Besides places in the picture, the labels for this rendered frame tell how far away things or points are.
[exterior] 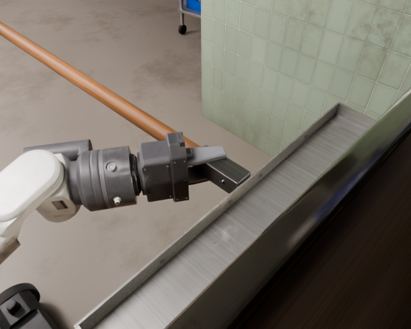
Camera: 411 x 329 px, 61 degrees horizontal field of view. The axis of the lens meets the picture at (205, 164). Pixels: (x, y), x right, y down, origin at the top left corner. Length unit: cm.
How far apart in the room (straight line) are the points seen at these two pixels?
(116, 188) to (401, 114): 36
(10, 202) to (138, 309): 20
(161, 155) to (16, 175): 19
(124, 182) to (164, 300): 16
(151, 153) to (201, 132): 201
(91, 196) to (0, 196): 11
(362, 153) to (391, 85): 153
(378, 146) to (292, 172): 34
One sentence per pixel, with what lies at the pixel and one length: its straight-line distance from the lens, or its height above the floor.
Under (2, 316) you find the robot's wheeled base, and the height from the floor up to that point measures 21.
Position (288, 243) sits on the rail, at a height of 143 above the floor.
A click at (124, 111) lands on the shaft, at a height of 120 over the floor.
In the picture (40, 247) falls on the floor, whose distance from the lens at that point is 204.
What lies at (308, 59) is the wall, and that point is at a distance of 188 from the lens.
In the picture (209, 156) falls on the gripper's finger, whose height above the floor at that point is 122.
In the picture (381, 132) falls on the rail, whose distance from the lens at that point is 23.
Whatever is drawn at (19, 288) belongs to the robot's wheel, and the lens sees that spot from 172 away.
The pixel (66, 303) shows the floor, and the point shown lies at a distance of 183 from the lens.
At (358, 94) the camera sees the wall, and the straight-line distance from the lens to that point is 182.
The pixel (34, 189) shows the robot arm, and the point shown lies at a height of 124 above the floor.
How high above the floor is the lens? 157
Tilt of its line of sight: 44 degrees down
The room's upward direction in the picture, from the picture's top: straight up
